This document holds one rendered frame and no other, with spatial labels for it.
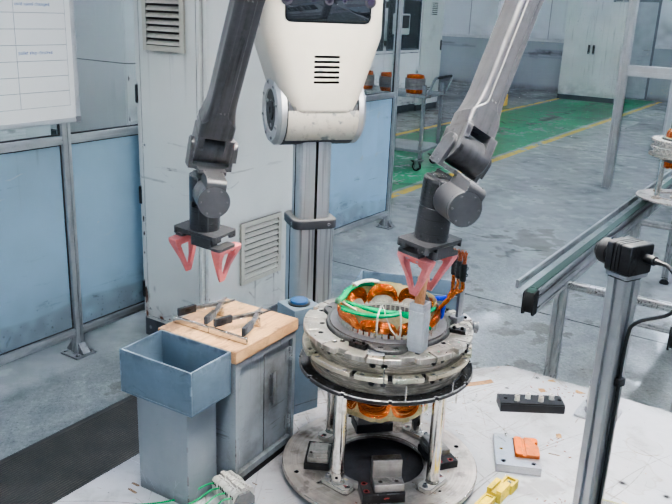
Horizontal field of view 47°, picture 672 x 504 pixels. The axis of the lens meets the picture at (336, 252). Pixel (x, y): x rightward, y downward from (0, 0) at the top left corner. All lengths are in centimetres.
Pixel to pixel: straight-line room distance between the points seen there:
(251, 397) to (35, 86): 228
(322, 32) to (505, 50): 54
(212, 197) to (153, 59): 239
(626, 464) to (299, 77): 107
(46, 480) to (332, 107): 184
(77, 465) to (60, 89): 159
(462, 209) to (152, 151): 272
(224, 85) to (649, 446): 118
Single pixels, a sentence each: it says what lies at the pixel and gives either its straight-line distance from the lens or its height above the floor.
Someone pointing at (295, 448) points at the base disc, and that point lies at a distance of 161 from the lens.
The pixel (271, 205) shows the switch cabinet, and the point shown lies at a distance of 396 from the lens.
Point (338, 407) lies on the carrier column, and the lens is 141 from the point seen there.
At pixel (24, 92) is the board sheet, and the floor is 127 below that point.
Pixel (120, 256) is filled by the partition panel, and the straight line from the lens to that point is 399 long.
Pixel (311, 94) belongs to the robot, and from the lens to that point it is 172.
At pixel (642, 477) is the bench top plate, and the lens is 173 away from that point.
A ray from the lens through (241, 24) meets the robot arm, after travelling 127.
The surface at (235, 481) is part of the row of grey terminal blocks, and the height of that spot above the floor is 82.
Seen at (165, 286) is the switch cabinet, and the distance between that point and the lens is 391.
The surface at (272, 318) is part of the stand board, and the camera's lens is 153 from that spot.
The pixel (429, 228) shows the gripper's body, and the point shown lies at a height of 132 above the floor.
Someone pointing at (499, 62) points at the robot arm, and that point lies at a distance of 130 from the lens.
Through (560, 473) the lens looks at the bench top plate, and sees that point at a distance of 167.
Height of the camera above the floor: 166
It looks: 18 degrees down
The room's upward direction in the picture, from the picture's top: 2 degrees clockwise
